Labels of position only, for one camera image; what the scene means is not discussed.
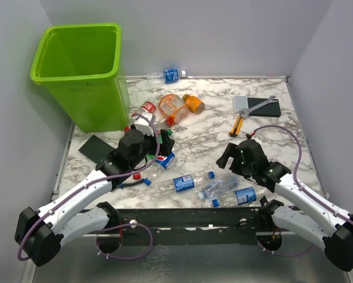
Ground crushed orange label bottle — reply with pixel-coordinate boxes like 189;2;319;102
159;94;190;127

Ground blue label water bottle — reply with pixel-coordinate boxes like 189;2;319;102
158;171;216;193

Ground orange juice bottle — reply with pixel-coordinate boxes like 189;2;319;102
183;94;205;114

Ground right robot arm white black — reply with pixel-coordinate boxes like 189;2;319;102
216;139;353;272

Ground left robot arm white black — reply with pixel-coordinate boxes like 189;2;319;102
14;129;175;266

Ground green plastic bin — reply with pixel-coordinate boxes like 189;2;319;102
29;23;130;132

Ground pepsi bottle centre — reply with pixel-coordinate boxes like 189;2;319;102
146;152;175;182

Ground yellow black utility knife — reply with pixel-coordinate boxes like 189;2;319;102
229;115;244;137

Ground red bottle cap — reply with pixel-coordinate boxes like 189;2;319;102
133;173;141;180

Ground blue label bottle front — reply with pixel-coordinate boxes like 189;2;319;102
212;187;268;208

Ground black foam block left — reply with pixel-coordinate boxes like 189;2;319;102
78;135;114;164

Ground black foam block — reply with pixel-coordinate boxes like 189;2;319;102
248;98;281;117
78;135;114;164

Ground blue bottle cap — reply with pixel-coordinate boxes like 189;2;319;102
144;178;152;186

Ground clear crushed water bottle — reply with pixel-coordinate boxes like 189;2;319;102
197;175;239;200

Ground red label clear bottle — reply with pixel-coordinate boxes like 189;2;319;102
127;100;156;128

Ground silver wrench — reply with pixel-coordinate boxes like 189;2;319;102
239;96;278;117

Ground grey rectangular plate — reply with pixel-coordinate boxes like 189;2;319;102
233;95;249;112

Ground black foam block right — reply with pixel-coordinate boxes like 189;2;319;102
248;98;281;117

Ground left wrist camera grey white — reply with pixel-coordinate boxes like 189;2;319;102
130;113;156;136

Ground blue handled pliers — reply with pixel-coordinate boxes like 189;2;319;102
117;179;144;189

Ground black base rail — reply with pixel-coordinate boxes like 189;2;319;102
116;207;276;245

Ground blue label bottle by wall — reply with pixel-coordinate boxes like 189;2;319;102
146;69;186;84

